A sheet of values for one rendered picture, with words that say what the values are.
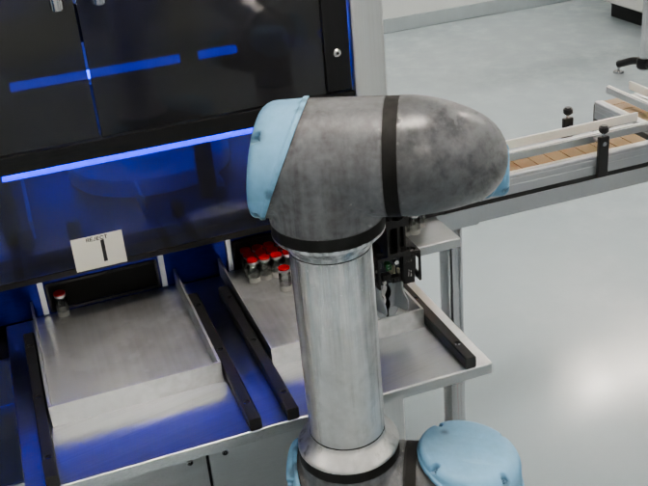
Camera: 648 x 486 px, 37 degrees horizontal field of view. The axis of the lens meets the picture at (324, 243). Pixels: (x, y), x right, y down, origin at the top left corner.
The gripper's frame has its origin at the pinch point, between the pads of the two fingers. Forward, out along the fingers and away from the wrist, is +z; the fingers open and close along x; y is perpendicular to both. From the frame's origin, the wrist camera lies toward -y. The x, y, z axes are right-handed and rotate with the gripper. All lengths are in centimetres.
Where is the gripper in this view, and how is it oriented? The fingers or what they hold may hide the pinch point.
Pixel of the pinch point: (385, 311)
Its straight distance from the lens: 156.2
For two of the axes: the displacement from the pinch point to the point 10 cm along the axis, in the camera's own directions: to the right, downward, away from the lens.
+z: 0.8, 8.9, 4.5
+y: 3.4, 4.0, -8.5
